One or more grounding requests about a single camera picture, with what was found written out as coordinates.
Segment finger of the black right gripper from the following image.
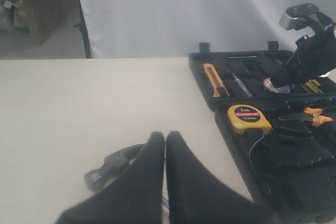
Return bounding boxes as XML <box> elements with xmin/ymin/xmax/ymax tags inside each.
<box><xmin>270</xmin><ymin>51</ymin><xmax>302</xmax><ymax>88</ymax></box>

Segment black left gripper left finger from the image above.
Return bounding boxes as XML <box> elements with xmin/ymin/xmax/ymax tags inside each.
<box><xmin>56</xmin><ymin>132</ymin><xmax>165</xmax><ymax>223</ymax></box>

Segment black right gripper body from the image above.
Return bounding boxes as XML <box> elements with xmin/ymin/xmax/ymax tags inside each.
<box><xmin>288</xmin><ymin>12</ymin><xmax>335</xmax><ymax>77</ymax></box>

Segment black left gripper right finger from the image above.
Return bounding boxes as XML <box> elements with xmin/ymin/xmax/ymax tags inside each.
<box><xmin>166</xmin><ymin>131</ymin><xmax>278</xmax><ymax>223</ymax></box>

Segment electrical tape roll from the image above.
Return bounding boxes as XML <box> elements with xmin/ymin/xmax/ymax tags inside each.
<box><xmin>262</xmin><ymin>78</ymin><xmax>291</xmax><ymax>95</ymax></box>

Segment black plastic tool case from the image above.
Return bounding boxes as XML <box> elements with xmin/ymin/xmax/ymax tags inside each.
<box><xmin>189</xmin><ymin>41</ymin><xmax>335</xmax><ymax>223</ymax></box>

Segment long yellow black screwdriver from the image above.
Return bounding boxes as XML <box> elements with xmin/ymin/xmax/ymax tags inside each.
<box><xmin>300</xmin><ymin>79</ymin><xmax>323</xmax><ymax>93</ymax></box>

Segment clear voltage tester screwdriver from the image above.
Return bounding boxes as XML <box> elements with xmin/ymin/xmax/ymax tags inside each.
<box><xmin>228</xmin><ymin>69</ymin><xmax>254</xmax><ymax>98</ymax></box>

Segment steel claw hammer black grip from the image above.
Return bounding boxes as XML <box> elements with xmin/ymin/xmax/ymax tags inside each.
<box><xmin>84</xmin><ymin>144</ymin><xmax>145</xmax><ymax>192</ymax></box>

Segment yellow 2m tape measure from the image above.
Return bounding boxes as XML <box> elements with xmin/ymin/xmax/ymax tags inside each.
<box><xmin>227</xmin><ymin>104</ymin><xmax>272</xmax><ymax>135</ymax></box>

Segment yellow utility knife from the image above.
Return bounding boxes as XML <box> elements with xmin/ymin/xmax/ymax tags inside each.
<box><xmin>203</xmin><ymin>63</ymin><xmax>229</xmax><ymax>98</ymax></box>

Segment white backdrop cloth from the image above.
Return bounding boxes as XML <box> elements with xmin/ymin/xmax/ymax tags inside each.
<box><xmin>80</xmin><ymin>0</ymin><xmax>335</xmax><ymax>58</ymax></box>

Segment black backdrop stand pole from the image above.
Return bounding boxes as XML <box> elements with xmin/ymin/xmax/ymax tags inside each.
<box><xmin>74</xmin><ymin>0</ymin><xmax>92</xmax><ymax>59</ymax></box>

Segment white sacks in background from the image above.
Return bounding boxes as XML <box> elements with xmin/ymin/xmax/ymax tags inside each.
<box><xmin>1</xmin><ymin>0</ymin><xmax>29</xmax><ymax>32</ymax></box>

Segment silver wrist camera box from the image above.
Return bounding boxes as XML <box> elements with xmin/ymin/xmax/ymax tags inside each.
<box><xmin>279</xmin><ymin>3</ymin><xmax>319</xmax><ymax>30</ymax></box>

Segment orange handled combination pliers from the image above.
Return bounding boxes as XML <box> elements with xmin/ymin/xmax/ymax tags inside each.
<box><xmin>278</xmin><ymin>106</ymin><xmax>335</xmax><ymax>127</ymax></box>

